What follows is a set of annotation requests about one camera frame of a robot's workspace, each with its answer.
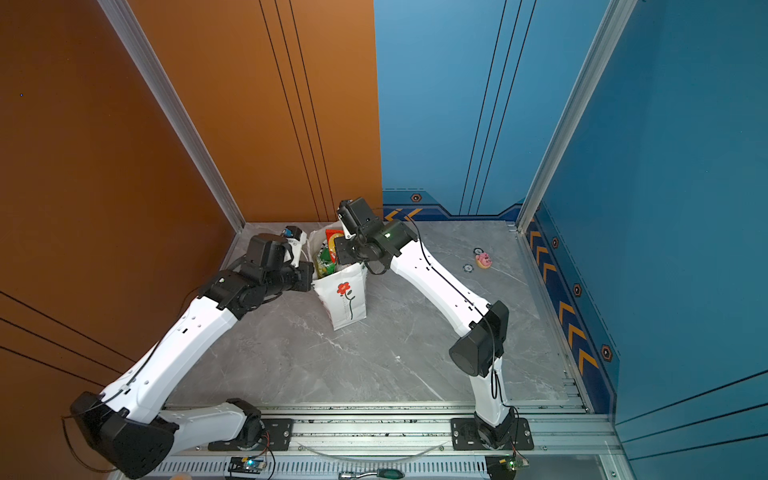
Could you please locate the white paper bag with flower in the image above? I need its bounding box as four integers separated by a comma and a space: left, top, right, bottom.
305, 221, 367, 330

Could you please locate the red yellow snack packet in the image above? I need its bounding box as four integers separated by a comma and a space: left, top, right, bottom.
325, 229, 345, 263

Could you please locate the green yellow snack bag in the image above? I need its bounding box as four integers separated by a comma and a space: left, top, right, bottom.
315, 242, 337, 279

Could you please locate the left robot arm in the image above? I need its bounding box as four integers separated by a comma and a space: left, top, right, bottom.
69, 226, 314, 479

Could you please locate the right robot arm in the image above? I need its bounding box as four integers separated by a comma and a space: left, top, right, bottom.
336, 197, 518, 450

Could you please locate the left green circuit board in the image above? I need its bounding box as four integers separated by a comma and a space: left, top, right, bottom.
227, 456, 270, 479

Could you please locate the right circuit board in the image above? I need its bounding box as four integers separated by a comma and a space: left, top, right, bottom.
485, 456, 529, 480

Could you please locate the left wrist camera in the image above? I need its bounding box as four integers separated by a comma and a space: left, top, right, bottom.
283, 225, 307, 261

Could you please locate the pink toy keychain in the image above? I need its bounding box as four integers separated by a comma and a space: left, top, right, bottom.
463, 247, 493, 273

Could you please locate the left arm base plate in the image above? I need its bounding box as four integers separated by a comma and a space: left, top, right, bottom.
207, 418, 294, 453

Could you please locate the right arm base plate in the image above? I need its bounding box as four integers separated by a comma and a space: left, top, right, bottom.
450, 415, 535, 451

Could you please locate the green handled screwdriver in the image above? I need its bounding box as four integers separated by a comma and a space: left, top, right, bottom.
337, 468, 405, 480

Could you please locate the aluminium rail frame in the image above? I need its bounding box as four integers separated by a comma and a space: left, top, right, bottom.
107, 400, 637, 480

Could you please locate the left aluminium corner post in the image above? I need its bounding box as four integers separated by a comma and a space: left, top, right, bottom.
98, 0, 246, 233

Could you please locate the aluminium corner post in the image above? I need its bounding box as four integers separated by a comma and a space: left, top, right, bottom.
98, 0, 246, 233
516, 0, 637, 234

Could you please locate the right aluminium corner post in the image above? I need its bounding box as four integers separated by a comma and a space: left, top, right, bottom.
516, 0, 637, 234

